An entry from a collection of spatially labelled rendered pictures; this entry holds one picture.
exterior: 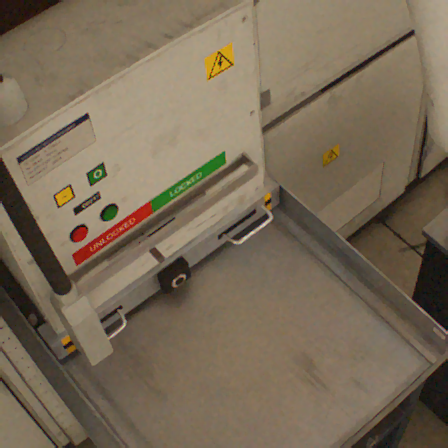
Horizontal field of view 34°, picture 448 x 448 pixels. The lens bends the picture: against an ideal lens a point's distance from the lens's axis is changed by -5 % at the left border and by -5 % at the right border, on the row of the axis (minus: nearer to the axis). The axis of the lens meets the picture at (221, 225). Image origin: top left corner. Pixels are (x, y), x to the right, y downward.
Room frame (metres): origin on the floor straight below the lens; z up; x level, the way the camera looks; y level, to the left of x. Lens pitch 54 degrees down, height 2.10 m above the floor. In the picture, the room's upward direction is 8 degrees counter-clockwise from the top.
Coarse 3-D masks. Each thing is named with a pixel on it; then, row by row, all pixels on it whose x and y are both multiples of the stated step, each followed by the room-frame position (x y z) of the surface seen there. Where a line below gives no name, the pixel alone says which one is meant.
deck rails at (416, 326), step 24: (288, 192) 0.90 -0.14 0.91; (288, 216) 0.89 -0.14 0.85; (312, 216) 0.85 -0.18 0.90; (312, 240) 0.83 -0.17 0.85; (336, 240) 0.79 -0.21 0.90; (336, 264) 0.77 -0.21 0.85; (360, 264) 0.73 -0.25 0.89; (360, 288) 0.70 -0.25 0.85; (384, 288) 0.68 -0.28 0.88; (384, 312) 0.65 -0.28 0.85; (408, 312) 0.62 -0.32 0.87; (408, 336) 0.59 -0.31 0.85; (432, 336) 0.57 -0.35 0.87; (72, 360) 0.63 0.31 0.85; (432, 360) 0.53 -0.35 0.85; (72, 384) 0.57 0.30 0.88; (96, 408) 0.53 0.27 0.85; (120, 432) 0.48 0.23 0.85
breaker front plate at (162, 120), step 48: (192, 48) 0.85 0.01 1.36; (240, 48) 0.90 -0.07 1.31; (96, 96) 0.76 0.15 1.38; (144, 96) 0.80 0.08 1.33; (192, 96) 0.84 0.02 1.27; (240, 96) 0.89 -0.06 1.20; (96, 144) 0.75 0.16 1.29; (144, 144) 0.79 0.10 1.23; (192, 144) 0.84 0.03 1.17; (240, 144) 0.89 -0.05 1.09; (48, 192) 0.70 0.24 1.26; (96, 192) 0.74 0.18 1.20; (144, 192) 0.78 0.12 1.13; (192, 192) 0.83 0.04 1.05; (240, 192) 0.88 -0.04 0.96; (48, 240) 0.68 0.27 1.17; (48, 288) 0.66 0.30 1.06; (96, 288) 0.71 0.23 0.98
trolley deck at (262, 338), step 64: (256, 256) 0.81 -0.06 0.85; (128, 320) 0.71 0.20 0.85; (192, 320) 0.69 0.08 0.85; (256, 320) 0.67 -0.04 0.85; (320, 320) 0.65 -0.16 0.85; (384, 320) 0.63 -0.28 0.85; (64, 384) 0.59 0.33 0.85; (128, 384) 0.57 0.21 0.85; (192, 384) 0.56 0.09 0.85; (256, 384) 0.54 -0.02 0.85; (320, 384) 0.52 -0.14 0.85; (384, 384) 0.50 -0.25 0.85
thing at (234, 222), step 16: (272, 192) 0.91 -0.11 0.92; (240, 208) 0.87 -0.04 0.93; (224, 224) 0.84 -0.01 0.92; (240, 224) 0.86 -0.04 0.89; (192, 240) 0.82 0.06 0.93; (208, 240) 0.82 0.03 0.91; (224, 240) 0.84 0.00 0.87; (176, 256) 0.79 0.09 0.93; (192, 256) 0.80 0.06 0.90; (128, 288) 0.73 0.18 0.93; (144, 288) 0.74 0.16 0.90; (112, 304) 0.70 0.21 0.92; (128, 304) 0.72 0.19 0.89; (112, 320) 0.70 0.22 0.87; (48, 336) 0.65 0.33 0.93; (64, 336) 0.65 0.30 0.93; (64, 352) 0.64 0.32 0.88
